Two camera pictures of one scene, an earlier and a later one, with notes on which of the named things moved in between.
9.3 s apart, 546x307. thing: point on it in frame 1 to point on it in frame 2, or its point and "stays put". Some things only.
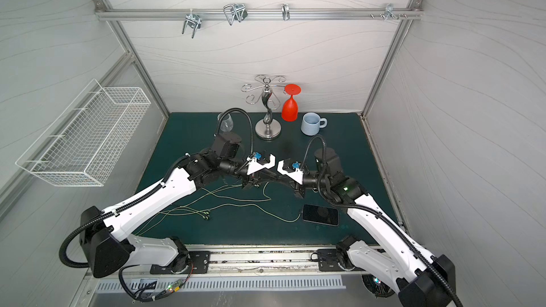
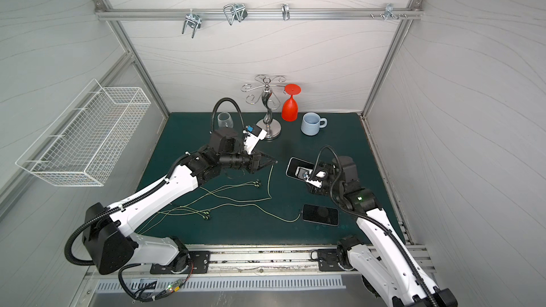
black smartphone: (320, 214) stays put
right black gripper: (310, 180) to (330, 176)
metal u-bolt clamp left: (195, 22) stays put
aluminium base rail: (232, 260) stays put
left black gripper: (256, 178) to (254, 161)
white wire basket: (84, 144) stays put
